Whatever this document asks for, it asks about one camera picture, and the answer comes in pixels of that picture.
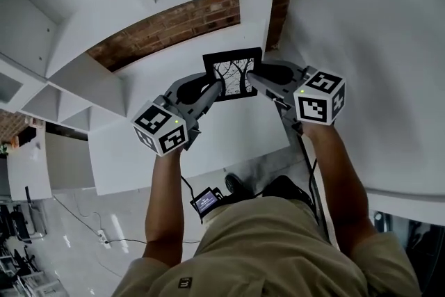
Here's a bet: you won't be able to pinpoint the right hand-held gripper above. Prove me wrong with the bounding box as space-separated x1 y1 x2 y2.
247 61 347 131

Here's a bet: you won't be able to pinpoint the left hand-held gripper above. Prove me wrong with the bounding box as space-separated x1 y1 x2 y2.
131 72 223 156

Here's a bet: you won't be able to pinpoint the black framed tree picture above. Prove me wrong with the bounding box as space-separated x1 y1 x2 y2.
202 47 264 103

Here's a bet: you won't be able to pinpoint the person's left forearm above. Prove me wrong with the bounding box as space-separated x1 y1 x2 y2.
143 145 186 268

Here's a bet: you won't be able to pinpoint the person's right forearm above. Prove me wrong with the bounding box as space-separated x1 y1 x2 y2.
300 121 378 259

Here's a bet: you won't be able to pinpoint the person's left black shoe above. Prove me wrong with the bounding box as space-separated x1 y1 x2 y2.
225 173 245 195

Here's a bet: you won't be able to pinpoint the person's black shoe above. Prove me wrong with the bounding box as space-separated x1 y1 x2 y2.
225 173 245 195
262 175 304 200

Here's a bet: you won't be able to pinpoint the small black display unit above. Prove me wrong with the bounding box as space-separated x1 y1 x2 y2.
189 186 227 216

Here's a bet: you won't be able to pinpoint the person's right black shoe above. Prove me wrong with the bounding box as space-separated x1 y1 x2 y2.
262 175 304 200

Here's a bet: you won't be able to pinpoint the small white pigeonhole shelves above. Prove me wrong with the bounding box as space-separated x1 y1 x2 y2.
19 79 123 134

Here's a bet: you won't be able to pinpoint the white floor power strip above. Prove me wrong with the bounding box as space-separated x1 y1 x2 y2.
96 229 113 250

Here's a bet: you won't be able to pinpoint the person's beige shirt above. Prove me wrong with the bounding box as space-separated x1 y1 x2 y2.
111 196 423 297

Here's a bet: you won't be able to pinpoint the white side cabinet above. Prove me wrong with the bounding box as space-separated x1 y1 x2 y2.
6 121 97 203

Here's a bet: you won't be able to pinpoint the black framed glass door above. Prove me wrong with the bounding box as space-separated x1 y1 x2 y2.
368 208 445 297

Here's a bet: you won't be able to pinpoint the black equipment pile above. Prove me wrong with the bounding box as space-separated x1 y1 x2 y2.
0 201 50 297

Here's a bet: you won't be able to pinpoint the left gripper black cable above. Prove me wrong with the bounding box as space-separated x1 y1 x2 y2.
179 175 204 225

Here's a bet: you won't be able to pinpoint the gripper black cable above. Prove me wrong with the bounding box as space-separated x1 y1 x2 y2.
179 175 204 225
298 134 332 245

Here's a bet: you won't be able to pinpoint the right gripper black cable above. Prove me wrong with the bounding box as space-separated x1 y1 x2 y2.
298 134 332 245

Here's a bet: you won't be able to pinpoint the thin black floor cable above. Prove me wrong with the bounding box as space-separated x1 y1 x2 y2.
51 194 203 245

